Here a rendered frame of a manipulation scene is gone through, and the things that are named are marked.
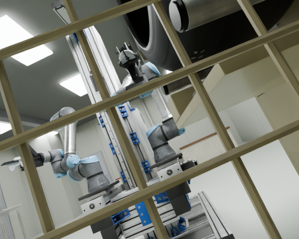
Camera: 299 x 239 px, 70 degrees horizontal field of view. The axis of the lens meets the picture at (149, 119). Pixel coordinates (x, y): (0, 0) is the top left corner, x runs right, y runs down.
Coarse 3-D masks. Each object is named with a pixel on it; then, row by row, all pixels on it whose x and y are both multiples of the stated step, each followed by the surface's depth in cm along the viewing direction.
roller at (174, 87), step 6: (210, 66) 55; (198, 72) 55; (204, 72) 55; (186, 78) 55; (204, 78) 56; (168, 84) 54; (174, 84) 55; (180, 84) 55; (186, 84) 56; (162, 90) 57; (168, 90) 55; (174, 90) 55
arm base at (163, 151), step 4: (164, 144) 139; (168, 144) 142; (152, 148) 142; (156, 148) 139; (160, 148) 138; (164, 148) 137; (168, 148) 139; (156, 152) 138; (160, 152) 137; (164, 152) 136; (168, 152) 137; (172, 152) 137; (156, 156) 139; (160, 156) 136; (164, 156) 135; (168, 156) 135; (156, 160) 138; (160, 160) 135
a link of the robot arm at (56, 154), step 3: (51, 150) 142; (54, 150) 143; (57, 150) 144; (60, 150) 146; (51, 153) 139; (54, 153) 141; (57, 153) 143; (60, 153) 144; (63, 153) 146; (51, 156) 138; (54, 156) 140; (57, 156) 142; (60, 156) 144; (63, 156) 146; (51, 159) 139; (54, 159) 140; (57, 159) 141; (51, 162) 140
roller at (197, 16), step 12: (180, 0) 27; (192, 0) 27; (204, 0) 27; (216, 0) 28; (228, 0) 28; (252, 0) 29; (180, 12) 27; (192, 12) 27; (204, 12) 28; (216, 12) 28; (228, 12) 29; (180, 24) 28; (192, 24) 29
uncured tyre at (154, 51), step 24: (120, 0) 68; (168, 0) 33; (264, 0) 36; (288, 0) 38; (144, 24) 75; (216, 24) 36; (240, 24) 39; (264, 24) 42; (144, 48) 56; (168, 48) 42; (192, 48) 40; (216, 48) 43
